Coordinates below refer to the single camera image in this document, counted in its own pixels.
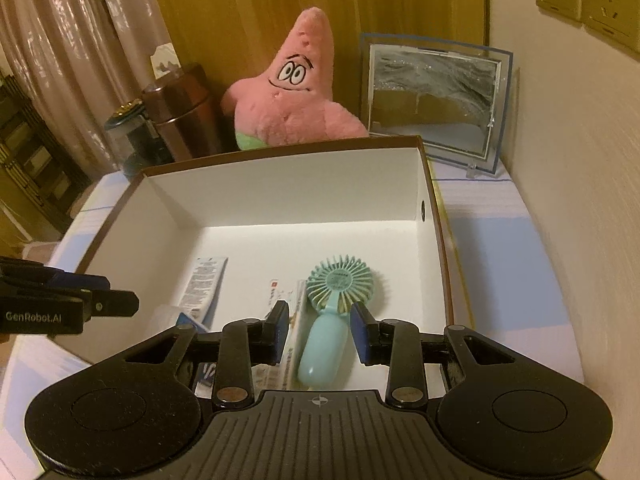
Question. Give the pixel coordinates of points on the dark wooden shelf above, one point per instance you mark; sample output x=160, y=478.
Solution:
x=34, y=159

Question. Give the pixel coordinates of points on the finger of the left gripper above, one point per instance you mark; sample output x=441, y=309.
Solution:
x=67, y=280
x=108, y=303

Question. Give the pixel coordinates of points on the dark green glass jar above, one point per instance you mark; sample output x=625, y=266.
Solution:
x=134, y=141

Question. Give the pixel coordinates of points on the checkered tablecloth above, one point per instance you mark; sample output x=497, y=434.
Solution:
x=502, y=282

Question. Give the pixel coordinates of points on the long white green box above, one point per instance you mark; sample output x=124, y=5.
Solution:
x=283, y=375

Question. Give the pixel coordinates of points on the brown cardboard storage box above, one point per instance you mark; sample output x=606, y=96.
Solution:
x=273, y=215

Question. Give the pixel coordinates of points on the mint green handheld fan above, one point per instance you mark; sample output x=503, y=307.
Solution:
x=333, y=287

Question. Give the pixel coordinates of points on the patterned brown curtain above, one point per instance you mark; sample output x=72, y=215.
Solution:
x=79, y=61

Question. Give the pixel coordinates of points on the blue cream tube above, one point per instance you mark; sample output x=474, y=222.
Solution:
x=199, y=299

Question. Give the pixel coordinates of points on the brown metal canister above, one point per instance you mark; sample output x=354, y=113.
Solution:
x=182, y=112

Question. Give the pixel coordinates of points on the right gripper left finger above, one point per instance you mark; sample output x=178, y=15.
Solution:
x=243, y=345

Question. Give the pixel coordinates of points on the framed sand art picture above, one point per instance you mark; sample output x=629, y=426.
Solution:
x=452, y=95

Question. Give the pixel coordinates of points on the pink starfish plush toy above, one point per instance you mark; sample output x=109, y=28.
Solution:
x=291, y=102

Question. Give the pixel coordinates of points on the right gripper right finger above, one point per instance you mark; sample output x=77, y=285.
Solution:
x=397, y=345

